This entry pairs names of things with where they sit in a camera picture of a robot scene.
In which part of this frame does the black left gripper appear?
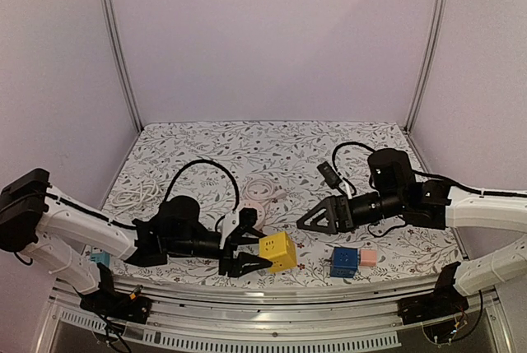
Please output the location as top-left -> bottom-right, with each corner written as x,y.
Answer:
166,229 -> 273,278

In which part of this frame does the yellow cube socket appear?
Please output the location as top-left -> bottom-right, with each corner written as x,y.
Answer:
259,231 -> 297,273

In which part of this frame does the pink round power strip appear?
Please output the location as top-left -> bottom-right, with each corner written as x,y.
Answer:
239,199 -> 266,231

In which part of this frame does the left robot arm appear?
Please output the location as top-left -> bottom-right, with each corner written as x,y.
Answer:
1,168 -> 273,315

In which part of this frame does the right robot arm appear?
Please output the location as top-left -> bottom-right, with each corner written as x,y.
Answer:
296,148 -> 526,317

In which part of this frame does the pink cube socket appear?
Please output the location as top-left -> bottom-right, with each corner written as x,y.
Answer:
359,248 -> 378,267

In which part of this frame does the floral patterned table mat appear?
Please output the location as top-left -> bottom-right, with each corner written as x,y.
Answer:
103,122 -> 462,289

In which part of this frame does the light blue cube socket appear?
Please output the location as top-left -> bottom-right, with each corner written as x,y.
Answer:
89,251 -> 110,267

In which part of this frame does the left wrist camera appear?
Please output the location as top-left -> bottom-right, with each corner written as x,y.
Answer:
219,210 -> 240,249

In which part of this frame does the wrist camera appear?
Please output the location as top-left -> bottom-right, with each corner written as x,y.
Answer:
219,210 -> 240,249
317,161 -> 342,189

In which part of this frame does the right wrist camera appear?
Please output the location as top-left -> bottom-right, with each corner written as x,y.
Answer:
317,161 -> 342,189

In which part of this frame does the pink coiled power cord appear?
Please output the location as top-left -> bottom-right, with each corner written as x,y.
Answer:
240,177 -> 287,203

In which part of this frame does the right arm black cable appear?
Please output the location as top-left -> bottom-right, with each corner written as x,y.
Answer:
331,142 -> 386,189

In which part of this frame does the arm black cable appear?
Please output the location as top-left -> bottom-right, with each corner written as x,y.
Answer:
166,159 -> 241,222
331,142 -> 386,189

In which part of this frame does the aluminium front rail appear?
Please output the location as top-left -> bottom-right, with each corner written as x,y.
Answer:
35,276 -> 514,353

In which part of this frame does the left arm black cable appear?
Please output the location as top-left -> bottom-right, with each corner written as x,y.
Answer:
166,159 -> 241,222

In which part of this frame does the white tangled cable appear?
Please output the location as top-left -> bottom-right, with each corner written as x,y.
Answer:
107,179 -> 166,208

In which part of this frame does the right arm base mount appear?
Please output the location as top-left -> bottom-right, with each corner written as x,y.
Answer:
397,262 -> 469,325

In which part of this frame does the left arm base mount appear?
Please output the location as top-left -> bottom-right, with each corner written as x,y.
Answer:
79,262 -> 152,324

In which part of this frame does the right aluminium corner post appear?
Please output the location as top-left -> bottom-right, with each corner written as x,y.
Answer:
403,0 -> 447,136

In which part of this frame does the aluminium corner post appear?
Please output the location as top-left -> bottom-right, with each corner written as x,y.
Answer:
100,0 -> 144,133
403,0 -> 447,136

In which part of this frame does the left aluminium corner post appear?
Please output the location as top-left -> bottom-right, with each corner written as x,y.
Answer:
100,0 -> 144,133

